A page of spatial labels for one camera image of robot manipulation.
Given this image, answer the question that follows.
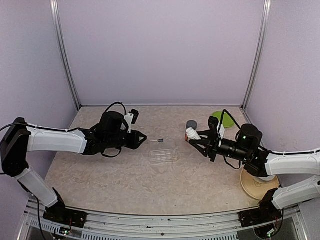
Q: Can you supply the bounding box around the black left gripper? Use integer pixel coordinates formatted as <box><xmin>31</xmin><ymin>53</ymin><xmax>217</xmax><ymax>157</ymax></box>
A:
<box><xmin>105</xmin><ymin>130</ymin><xmax>147</xmax><ymax>150</ymax></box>

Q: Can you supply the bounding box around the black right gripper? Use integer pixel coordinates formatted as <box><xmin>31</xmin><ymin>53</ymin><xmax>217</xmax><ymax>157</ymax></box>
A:
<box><xmin>189</xmin><ymin>130</ymin><xmax>251</xmax><ymax>163</ymax></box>

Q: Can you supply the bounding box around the small white-capped pill bottle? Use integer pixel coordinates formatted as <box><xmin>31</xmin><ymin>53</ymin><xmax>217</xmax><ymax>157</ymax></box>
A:
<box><xmin>185</xmin><ymin>127</ymin><xmax>201</xmax><ymax>141</ymax></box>

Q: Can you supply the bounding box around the orange grey-capped pill bottle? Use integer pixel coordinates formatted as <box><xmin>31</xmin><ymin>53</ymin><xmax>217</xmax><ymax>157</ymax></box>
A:
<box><xmin>185</xmin><ymin>120</ymin><xmax>198</xmax><ymax>142</ymax></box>

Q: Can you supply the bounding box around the clear plastic pill organizer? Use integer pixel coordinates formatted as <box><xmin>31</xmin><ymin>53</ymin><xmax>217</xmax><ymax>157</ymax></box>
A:
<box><xmin>149</xmin><ymin>138</ymin><xmax>179</xmax><ymax>165</ymax></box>

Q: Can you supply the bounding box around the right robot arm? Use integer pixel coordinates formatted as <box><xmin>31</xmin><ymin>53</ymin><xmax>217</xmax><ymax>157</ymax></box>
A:
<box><xmin>186</xmin><ymin>123</ymin><xmax>320</xmax><ymax>222</ymax></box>

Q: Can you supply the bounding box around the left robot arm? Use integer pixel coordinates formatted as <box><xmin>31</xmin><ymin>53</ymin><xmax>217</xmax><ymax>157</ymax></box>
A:
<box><xmin>0</xmin><ymin>110</ymin><xmax>147</xmax><ymax>223</ymax></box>

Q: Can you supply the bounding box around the green plate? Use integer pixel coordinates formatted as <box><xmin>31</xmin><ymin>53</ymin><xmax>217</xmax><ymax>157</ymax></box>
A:
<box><xmin>212</xmin><ymin>111</ymin><xmax>235</xmax><ymax>128</ymax></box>

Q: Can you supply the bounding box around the beige plate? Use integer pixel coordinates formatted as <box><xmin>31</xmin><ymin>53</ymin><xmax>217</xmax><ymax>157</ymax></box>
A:
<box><xmin>240</xmin><ymin>169</ymin><xmax>280</xmax><ymax>201</ymax></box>

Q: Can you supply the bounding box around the white bowl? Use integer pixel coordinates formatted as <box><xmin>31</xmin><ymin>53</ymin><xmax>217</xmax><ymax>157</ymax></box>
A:
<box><xmin>254</xmin><ymin>175</ymin><xmax>275</xmax><ymax>183</ymax></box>

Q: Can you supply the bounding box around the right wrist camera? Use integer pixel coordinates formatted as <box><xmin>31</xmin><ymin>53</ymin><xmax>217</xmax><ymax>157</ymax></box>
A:
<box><xmin>208</xmin><ymin>116</ymin><xmax>225</xmax><ymax>140</ymax></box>

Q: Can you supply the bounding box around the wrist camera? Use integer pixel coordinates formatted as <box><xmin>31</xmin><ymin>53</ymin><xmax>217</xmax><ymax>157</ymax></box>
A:
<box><xmin>124</xmin><ymin>109</ymin><xmax>139</xmax><ymax>134</ymax></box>
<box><xmin>208</xmin><ymin>116</ymin><xmax>225</xmax><ymax>140</ymax></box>

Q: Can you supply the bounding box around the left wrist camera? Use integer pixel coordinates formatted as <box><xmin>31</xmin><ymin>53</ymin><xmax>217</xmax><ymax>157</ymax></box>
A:
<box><xmin>124</xmin><ymin>109</ymin><xmax>139</xmax><ymax>134</ymax></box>

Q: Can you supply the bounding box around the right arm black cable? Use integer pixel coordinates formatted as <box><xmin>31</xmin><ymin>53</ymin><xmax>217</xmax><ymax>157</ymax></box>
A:
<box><xmin>218</xmin><ymin>109</ymin><xmax>242</xmax><ymax>131</ymax></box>

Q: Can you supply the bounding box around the front aluminium rail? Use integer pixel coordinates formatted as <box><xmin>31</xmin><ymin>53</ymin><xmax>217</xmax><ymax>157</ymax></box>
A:
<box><xmin>18</xmin><ymin>198</ymin><xmax>307</xmax><ymax>240</ymax></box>

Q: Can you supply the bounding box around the right aluminium frame post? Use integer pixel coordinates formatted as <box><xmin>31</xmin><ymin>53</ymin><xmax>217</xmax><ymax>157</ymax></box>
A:
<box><xmin>241</xmin><ymin>0</ymin><xmax>272</xmax><ymax>112</ymax></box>

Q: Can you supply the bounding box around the aluminium frame post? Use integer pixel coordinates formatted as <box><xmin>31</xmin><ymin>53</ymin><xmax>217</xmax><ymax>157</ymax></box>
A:
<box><xmin>241</xmin><ymin>0</ymin><xmax>272</xmax><ymax>112</ymax></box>
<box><xmin>50</xmin><ymin>0</ymin><xmax>82</xmax><ymax>111</ymax></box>

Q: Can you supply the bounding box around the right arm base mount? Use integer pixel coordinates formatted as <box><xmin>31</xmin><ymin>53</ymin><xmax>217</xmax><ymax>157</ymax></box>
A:
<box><xmin>238</xmin><ymin>200</ymin><xmax>283</xmax><ymax>228</ymax></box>

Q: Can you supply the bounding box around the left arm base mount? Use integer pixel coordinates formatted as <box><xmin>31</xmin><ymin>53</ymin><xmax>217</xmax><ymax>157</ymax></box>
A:
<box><xmin>43</xmin><ymin>203</ymin><xmax>88</xmax><ymax>229</ymax></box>

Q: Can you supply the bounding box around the left aluminium frame post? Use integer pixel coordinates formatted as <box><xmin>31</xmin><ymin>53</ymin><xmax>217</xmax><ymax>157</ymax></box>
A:
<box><xmin>50</xmin><ymin>0</ymin><xmax>82</xmax><ymax>111</ymax></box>

